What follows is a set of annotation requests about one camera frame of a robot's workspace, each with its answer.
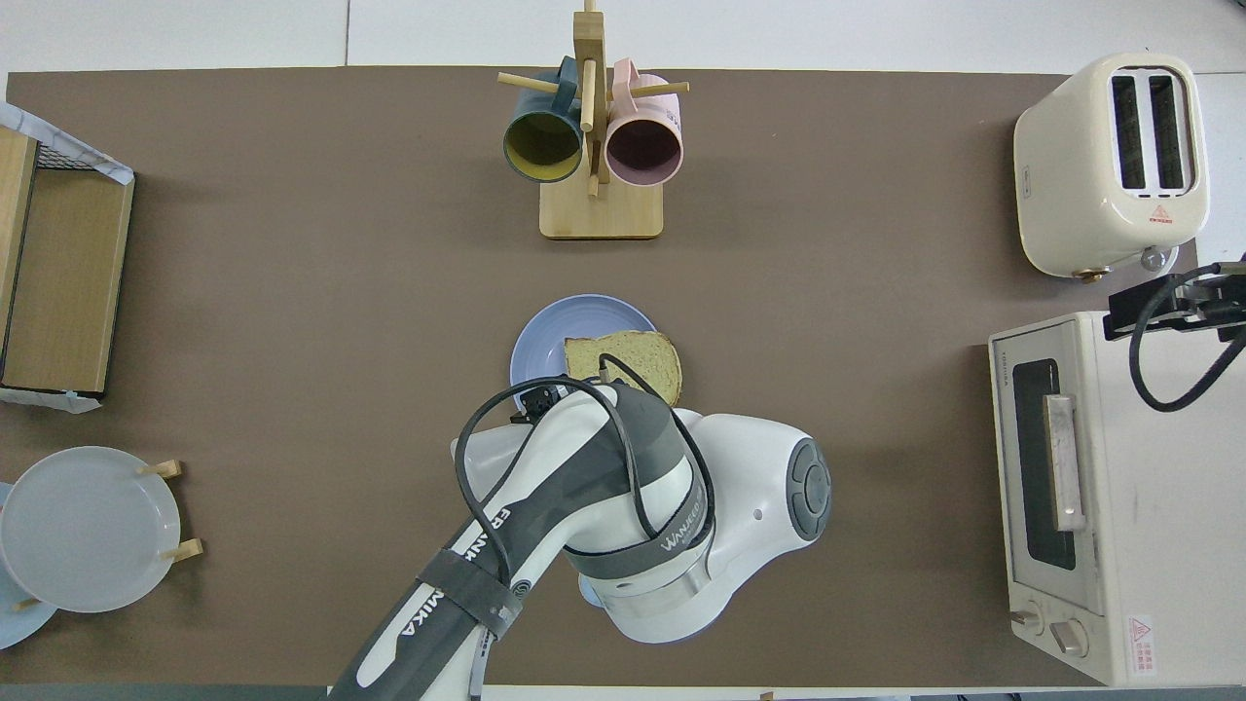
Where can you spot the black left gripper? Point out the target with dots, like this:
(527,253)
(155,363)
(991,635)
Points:
(543,401)

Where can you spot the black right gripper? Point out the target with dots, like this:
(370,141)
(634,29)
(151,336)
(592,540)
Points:
(1231,302)

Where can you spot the slice of toast bread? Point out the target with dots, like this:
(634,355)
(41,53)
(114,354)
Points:
(642,355)

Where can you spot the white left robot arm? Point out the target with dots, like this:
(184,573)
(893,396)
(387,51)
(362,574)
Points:
(750,467)

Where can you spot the wooden plate rack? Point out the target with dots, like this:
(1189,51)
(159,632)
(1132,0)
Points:
(170,469)

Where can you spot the grey round plate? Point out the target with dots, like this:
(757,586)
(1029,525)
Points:
(88,531)

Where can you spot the light blue round plate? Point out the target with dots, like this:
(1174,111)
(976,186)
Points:
(15,628)

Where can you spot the cream two-slot toaster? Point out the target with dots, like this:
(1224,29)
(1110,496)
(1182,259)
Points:
(1066,195)

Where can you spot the white toaster oven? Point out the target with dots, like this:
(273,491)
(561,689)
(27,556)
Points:
(1158,506)

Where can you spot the wooden mug tree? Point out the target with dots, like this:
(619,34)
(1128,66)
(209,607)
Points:
(601,214)

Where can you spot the dark teal mug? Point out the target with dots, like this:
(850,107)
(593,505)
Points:
(542,146)

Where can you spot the pink mug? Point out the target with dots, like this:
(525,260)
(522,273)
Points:
(642,151)

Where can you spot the brown table mat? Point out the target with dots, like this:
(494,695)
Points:
(292,292)

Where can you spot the wooden two-tier shelf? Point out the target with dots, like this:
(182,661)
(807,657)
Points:
(68,282)

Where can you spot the white checked cloth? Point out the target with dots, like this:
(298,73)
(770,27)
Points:
(44,400)

